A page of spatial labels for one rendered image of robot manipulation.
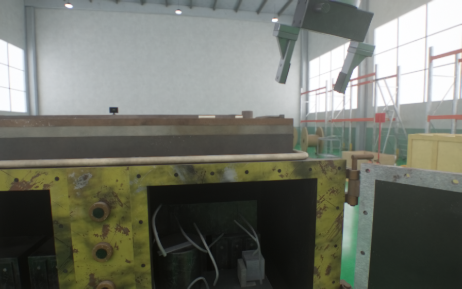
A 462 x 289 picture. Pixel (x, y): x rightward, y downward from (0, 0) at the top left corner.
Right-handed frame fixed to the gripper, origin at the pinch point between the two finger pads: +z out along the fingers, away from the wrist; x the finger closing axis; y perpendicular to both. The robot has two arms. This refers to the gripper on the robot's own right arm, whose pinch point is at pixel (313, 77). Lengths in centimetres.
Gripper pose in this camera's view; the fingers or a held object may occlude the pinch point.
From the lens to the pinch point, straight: 51.7
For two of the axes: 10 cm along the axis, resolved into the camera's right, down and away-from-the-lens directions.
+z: -1.8, 8.8, 4.5
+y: 1.3, 4.7, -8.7
